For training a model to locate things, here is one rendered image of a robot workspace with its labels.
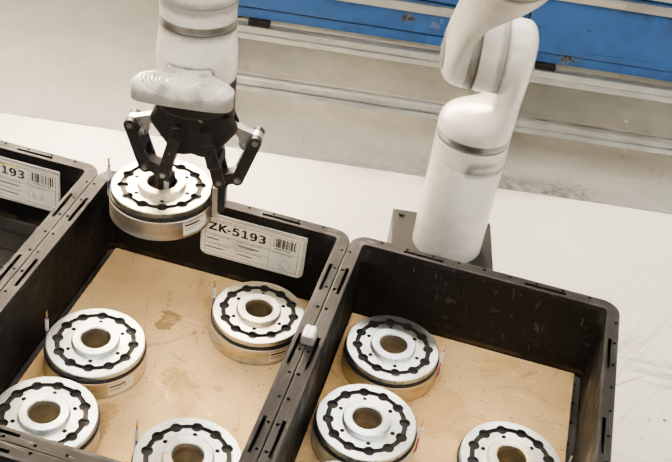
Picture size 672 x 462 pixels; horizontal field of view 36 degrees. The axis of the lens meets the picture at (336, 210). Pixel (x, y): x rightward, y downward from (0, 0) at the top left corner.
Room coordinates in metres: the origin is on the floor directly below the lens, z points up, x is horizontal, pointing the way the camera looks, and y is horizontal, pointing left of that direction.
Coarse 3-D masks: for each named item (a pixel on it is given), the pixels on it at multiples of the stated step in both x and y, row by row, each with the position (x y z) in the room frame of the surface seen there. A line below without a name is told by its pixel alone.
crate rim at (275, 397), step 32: (96, 192) 0.93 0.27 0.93; (64, 224) 0.87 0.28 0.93; (288, 224) 0.93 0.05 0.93; (32, 256) 0.81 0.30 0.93; (320, 288) 0.85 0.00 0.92; (288, 352) 0.73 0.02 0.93; (288, 384) 0.69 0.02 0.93; (32, 448) 0.57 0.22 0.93; (64, 448) 0.57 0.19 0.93; (256, 448) 0.61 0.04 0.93
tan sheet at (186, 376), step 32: (128, 256) 0.95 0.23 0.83; (96, 288) 0.88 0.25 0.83; (128, 288) 0.89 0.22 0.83; (160, 288) 0.90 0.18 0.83; (192, 288) 0.91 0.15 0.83; (224, 288) 0.92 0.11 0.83; (160, 320) 0.85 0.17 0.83; (192, 320) 0.86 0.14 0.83; (160, 352) 0.80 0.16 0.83; (192, 352) 0.81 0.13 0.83; (160, 384) 0.76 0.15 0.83; (192, 384) 0.76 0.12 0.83; (224, 384) 0.77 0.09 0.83; (256, 384) 0.78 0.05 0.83; (128, 416) 0.71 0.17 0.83; (160, 416) 0.71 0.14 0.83; (192, 416) 0.72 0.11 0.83; (224, 416) 0.73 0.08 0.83; (256, 416) 0.73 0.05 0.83; (128, 448) 0.67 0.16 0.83
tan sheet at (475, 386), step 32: (352, 320) 0.90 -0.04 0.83; (448, 352) 0.87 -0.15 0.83; (480, 352) 0.88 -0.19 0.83; (448, 384) 0.82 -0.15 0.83; (480, 384) 0.83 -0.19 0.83; (512, 384) 0.84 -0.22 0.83; (544, 384) 0.85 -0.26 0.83; (416, 416) 0.77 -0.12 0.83; (448, 416) 0.77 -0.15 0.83; (480, 416) 0.78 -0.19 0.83; (512, 416) 0.79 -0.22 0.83; (544, 416) 0.80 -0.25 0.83; (448, 448) 0.73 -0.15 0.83
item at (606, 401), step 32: (352, 256) 0.89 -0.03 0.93; (416, 256) 0.91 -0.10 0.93; (544, 288) 0.89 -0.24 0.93; (320, 320) 0.78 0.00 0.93; (608, 320) 0.85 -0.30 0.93; (320, 352) 0.74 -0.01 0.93; (608, 352) 0.82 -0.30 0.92; (608, 384) 0.76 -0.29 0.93; (288, 416) 0.65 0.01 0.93; (608, 416) 0.71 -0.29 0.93; (608, 448) 0.67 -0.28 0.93
